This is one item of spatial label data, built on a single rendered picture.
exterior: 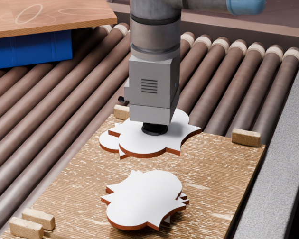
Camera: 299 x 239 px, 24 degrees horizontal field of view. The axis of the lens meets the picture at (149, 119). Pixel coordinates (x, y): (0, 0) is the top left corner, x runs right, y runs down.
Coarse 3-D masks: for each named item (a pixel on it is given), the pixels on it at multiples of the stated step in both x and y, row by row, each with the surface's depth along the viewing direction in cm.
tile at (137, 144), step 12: (180, 120) 113; (108, 132) 111; (120, 132) 110; (132, 132) 110; (168, 132) 110; (180, 132) 110; (192, 132) 110; (120, 144) 107; (132, 144) 107; (144, 144) 107; (156, 144) 107; (168, 144) 107; (180, 144) 107; (132, 156) 105; (144, 156) 105; (156, 156) 106
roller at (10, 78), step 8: (72, 32) 200; (32, 64) 181; (8, 72) 175; (16, 72) 175; (24, 72) 177; (0, 80) 171; (8, 80) 171; (16, 80) 174; (0, 88) 168; (8, 88) 170; (0, 96) 168
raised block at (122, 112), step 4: (116, 108) 150; (120, 108) 150; (124, 108) 150; (128, 108) 150; (116, 112) 151; (120, 112) 150; (124, 112) 150; (128, 112) 149; (116, 116) 151; (120, 116) 151; (124, 116) 150; (128, 116) 150
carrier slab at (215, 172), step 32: (96, 160) 138; (128, 160) 138; (160, 160) 138; (192, 160) 138; (224, 160) 138; (256, 160) 138; (64, 192) 129; (96, 192) 129; (192, 192) 129; (224, 192) 129; (64, 224) 121; (96, 224) 121; (192, 224) 121; (224, 224) 121
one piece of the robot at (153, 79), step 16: (176, 48) 102; (144, 64) 101; (160, 64) 100; (176, 64) 105; (128, 80) 108; (144, 80) 102; (160, 80) 101; (176, 80) 107; (128, 96) 107; (144, 96) 103; (160, 96) 103; (176, 96) 108; (144, 112) 105; (160, 112) 104
